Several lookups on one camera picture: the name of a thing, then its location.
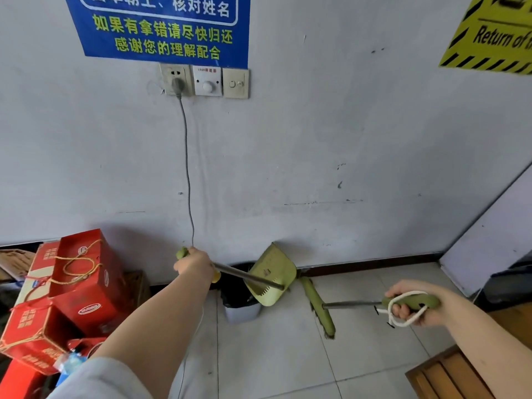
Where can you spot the plain brown carton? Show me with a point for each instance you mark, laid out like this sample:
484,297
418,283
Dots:
137,288

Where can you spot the white printed carton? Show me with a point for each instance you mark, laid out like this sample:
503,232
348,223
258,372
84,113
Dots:
16,263

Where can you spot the person's left hand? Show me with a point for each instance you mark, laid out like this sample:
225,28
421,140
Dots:
197,261

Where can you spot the green broom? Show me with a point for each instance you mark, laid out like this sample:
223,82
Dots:
320,307

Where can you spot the person's right hand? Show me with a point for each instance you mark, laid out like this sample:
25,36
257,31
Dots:
415,286

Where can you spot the black cabinet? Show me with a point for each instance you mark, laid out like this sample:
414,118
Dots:
507,286

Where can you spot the blue wall sign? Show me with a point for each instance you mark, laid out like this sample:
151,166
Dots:
166,37

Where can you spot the small white trash bin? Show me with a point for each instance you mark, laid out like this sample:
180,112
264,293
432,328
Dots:
241,313

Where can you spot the wooden desk with drawers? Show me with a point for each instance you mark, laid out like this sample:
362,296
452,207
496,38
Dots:
449,378

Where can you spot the person's left forearm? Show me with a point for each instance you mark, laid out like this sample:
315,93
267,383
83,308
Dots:
154,328

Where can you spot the white wall socket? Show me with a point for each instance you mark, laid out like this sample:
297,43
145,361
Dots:
168,72

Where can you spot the yellow black striped sign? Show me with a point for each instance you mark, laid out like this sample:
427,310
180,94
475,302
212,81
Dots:
498,41

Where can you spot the red white gift box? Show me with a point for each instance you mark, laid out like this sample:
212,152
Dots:
39,270

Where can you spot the clear blue plastic bottle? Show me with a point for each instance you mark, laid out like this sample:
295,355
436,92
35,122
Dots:
70,365

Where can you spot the green dustpan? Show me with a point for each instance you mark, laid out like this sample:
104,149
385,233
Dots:
272,270

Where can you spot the person's right forearm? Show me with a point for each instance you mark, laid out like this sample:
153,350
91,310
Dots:
490,340

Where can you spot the dark brown baseboard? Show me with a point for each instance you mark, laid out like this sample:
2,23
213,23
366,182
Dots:
374,263

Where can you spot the person's white shirt sleeve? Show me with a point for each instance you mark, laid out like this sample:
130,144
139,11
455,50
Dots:
95,380

